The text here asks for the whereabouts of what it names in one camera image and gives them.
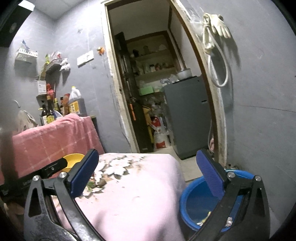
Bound yellow bowl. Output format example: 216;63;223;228
62;153;85;172

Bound grey refrigerator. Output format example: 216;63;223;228
164;76;211;160

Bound blue plastic bucket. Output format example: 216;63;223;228
179;169;255;232

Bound dark soy sauce bottle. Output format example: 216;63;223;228
41;101;55;125

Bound white wall switch panel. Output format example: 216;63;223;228
77;50;94;67

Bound white wrapper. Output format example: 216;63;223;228
225;217;233;227

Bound white rubber glove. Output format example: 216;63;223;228
203;13;231;39

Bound grey hanging rag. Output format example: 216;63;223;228
16;110;39;133

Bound pink floral tablecloth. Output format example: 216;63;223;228
75;153;186;240

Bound wall shelf rack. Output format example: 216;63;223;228
41;51;68;77

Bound large oil jug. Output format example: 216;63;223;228
68;86;87;116

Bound metal pot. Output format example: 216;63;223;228
176;68;193;81

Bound white hose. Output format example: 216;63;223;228
203;25;230;88

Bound pink checkered cloth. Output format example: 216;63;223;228
12;113;104;177

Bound red white sack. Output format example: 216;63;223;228
150;116;170;151

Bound brown nut shell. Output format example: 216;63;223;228
97;178;107;188

